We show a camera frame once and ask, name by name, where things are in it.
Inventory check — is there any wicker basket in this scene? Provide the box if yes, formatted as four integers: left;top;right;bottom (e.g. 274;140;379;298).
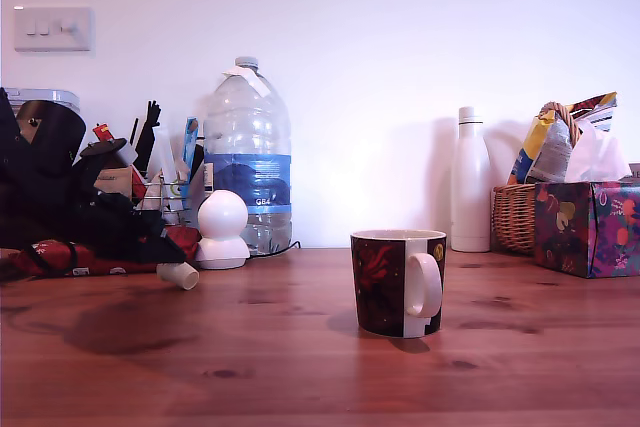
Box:
492;101;586;256

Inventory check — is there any dark red printed mug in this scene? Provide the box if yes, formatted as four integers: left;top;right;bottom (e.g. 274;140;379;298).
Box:
349;229;447;339

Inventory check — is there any floral tissue box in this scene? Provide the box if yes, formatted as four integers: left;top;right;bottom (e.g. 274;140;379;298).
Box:
532;180;640;279

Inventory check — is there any black power cable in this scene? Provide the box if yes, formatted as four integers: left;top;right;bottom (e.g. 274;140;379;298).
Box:
247;241;303;259

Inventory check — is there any red coffee bag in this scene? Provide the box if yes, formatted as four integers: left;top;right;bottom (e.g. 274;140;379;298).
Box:
7;225;202;278

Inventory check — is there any cream coffee capsule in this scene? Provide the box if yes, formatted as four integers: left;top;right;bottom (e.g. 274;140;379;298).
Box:
156;260;200;291

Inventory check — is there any clear storage jar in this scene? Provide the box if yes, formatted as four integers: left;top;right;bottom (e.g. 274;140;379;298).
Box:
3;88;81;116

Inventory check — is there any white paper sachet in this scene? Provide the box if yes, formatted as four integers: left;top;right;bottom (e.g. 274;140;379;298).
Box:
152;126;180;184

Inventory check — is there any striped snack bag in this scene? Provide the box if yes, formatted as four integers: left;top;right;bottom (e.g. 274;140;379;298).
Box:
569;91;619;134

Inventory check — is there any black utensil bundle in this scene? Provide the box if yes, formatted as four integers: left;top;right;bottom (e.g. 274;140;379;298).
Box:
134;99;163;174

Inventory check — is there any blue packet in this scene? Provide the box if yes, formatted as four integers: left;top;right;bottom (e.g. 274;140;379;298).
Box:
183;118;202;174

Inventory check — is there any brown paper pouch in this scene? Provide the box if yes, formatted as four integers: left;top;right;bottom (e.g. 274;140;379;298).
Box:
94;167;134;197

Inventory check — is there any white tissue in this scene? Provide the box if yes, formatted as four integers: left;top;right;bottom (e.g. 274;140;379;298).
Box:
564;119;634;184

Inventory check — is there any large clear water bottle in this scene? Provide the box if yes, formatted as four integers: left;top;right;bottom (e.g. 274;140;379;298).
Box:
203;56;294;257

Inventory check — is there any white light switch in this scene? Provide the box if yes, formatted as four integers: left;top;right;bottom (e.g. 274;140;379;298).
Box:
13;6;95;52

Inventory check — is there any white insulated bottle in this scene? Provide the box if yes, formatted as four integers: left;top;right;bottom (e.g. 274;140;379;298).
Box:
450;106;492;253

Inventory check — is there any silver grey snack bag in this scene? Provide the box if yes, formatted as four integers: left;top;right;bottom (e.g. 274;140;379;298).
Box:
524;119;575;186

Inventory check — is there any yellow blue snack bag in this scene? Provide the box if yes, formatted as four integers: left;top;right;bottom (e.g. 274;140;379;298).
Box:
507;111;557;186

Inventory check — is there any wire rack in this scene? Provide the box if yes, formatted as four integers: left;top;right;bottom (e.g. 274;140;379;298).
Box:
132;179;201;228

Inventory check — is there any small white round camera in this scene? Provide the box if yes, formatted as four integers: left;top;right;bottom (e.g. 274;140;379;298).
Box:
194;189;251;271

